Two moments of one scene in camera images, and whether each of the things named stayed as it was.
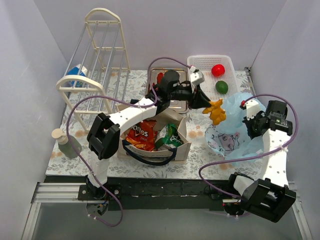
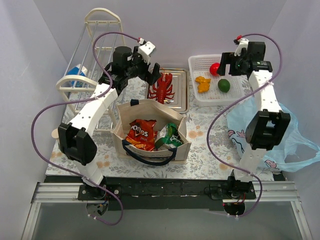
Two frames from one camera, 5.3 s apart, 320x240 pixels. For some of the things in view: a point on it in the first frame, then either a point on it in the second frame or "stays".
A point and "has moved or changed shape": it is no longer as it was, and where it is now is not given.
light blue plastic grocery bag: (230, 138) has moved or changed shape
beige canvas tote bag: (161, 139) stays
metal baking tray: (175, 106) stays
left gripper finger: (199, 100) to (155, 74)
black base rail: (135, 194) stays
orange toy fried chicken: (217, 114) to (203, 84)
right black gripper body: (250, 125) to (230, 63)
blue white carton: (78, 70) stays
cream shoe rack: (97, 79) stays
